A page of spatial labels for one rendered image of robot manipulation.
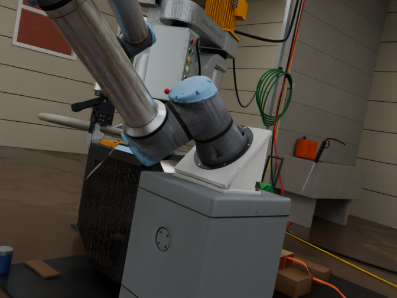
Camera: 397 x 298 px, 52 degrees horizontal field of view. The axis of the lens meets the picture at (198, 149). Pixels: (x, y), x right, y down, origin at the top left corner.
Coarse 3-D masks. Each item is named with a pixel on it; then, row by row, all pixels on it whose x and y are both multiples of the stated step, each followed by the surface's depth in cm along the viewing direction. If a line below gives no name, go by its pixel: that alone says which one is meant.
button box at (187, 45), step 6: (186, 36) 222; (192, 36) 225; (186, 42) 222; (186, 48) 222; (192, 48) 228; (186, 54) 222; (186, 60) 224; (180, 66) 223; (180, 72) 223; (186, 72) 227; (180, 78) 223
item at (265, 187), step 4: (268, 156) 430; (272, 156) 426; (268, 160) 430; (280, 164) 414; (280, 168) 414; (264, 172) 430; (276, 176) 413; (276, 180) 413; (260, 184) 414; (264, 184) 411; (268, 184) 414; (264, 188) 407; (268, 188) 408; (272, 188) 413; (272, 192) 410
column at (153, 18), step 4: (160, 4) 330; (152, 8) 331; (156, 8) 331; (160, 8) 330; (148, 12) 332; (152, 12) 331; (156, 12) 331; (148, 16) 332; (152, 16) 332; (156, 16) 331; (148, 20) 332; (152, 20) 332; (156, 20) 331; (152, 24) 332; (156, 24) 331; (160, 24) 330; (152, 28) 332; (148, 48) 333
